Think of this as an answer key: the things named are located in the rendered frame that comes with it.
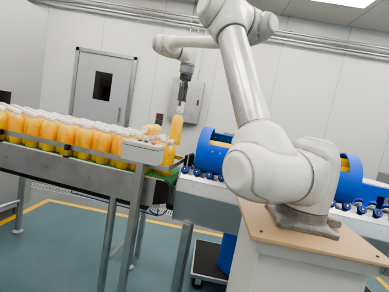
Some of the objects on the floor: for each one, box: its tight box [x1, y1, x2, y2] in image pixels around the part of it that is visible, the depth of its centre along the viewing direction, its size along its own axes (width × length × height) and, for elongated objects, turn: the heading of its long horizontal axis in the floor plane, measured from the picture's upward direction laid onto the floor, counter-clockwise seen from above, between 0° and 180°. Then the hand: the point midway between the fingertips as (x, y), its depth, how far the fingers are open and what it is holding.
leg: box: [170, 222, 192, 292], centre depth 150 cm, size 6×6×63 cm
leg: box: [179, 224, 194, 292], centre depth 163 cm, size 6×6×63 cm
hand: (180, 106), depth 147 cm, fingers closed on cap, 4 cm apart
